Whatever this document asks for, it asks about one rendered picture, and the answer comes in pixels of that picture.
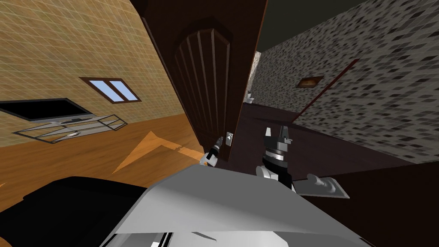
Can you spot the black flat television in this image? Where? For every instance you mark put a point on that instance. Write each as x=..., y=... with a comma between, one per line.
x=41, y=109

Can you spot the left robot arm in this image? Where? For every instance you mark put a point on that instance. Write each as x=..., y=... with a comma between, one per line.
x=68, y=212

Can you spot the glass television stand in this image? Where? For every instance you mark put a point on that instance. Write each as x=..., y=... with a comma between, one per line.
x=73, y=127

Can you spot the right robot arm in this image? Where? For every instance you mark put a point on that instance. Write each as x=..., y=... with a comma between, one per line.
x=278, y=171

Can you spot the brown framed wall picture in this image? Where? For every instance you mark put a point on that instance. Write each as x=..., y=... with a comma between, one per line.
x=309, y=82

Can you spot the brown framed window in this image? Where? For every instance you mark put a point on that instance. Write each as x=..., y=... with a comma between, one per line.
x=111, y=90

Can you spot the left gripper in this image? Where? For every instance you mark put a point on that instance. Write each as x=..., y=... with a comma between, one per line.
x=218, y=141

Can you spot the dark brown door leaf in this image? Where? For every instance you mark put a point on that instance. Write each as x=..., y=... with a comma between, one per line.
x=384, y=209
x=205, y=75

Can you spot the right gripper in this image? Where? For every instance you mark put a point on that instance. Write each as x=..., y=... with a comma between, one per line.
x=277, y=144

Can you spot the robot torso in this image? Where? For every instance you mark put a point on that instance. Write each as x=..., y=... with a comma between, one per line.
x=223, y=206

